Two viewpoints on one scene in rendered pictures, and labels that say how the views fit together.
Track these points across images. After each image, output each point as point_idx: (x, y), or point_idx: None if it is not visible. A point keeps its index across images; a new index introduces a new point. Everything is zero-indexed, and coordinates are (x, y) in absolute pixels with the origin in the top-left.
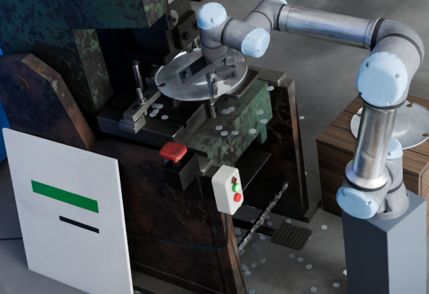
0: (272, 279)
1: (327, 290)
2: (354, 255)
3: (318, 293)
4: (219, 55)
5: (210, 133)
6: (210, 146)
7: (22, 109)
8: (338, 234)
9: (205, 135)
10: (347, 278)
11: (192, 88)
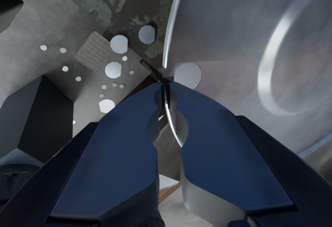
0: (81, 17)
1: (60, 60)
2: (20, 114)
3: (57, 53)
4: None
5: (131, 6)
6: None
7: None
8: (120, 80)
9: None
10: (37, 88)
11: None
